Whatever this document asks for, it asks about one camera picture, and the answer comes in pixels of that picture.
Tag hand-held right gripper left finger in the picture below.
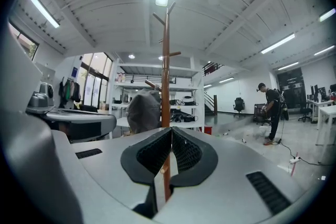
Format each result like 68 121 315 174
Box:
54 126 173 224

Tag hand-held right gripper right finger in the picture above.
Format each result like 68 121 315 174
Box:
154 126 312 224

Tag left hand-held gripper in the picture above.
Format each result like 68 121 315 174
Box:
26 82 118 143

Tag grey cap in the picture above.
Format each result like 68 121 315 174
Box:
127 88 162 134

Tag wooden coat rack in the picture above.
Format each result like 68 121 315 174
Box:
144 2 182 203

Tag glass entrance doors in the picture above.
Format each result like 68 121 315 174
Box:
80 52 113 110

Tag hanging coats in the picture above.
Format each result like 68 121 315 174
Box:
58 76 81 110

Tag black office chair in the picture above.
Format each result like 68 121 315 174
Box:
298 106 313 123
254 103 267 125
233 97 245 115

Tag white metal shelving unit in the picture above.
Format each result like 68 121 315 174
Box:
108 58 206 137

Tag black glass door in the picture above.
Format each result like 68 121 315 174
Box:
277 68 307 108

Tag white desk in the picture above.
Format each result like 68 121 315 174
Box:
314 104 336 163

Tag black power cable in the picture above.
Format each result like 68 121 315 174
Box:
277 138 297 158
299 157 328 166

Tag staircase with wooden post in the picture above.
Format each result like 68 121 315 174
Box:
203 91 218 116

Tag black bag with cables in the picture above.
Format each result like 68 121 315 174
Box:
170 112 198 123

